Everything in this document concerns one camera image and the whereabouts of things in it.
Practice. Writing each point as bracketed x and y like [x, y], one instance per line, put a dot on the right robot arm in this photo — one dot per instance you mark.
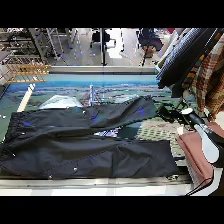
[203, 133]

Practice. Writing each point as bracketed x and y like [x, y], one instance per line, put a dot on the orange checked shirt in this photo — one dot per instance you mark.
[210, 80]

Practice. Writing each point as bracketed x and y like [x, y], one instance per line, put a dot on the brown clothes hanger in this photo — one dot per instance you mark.
[28, 71]

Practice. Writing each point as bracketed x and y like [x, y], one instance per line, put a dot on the silver frame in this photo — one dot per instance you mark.
[83, 186]

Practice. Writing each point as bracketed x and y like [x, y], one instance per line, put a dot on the black trousers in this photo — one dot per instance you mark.
[83, 150]

